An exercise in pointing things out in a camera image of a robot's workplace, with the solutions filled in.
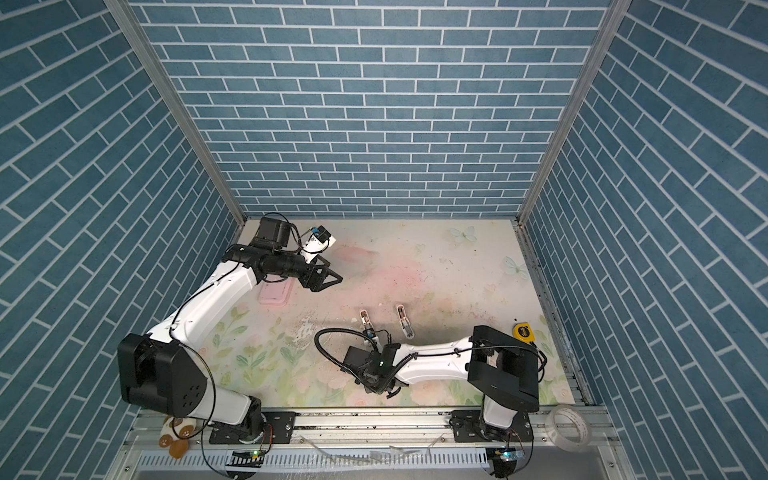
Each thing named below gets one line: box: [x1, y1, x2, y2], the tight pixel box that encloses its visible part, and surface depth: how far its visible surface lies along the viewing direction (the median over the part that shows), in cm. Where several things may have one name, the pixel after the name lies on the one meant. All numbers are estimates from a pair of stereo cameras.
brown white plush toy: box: [159, 416, 199, 459], surface depth 72 cm
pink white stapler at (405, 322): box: [396, 304, 415, 339], surface depth 92 cm
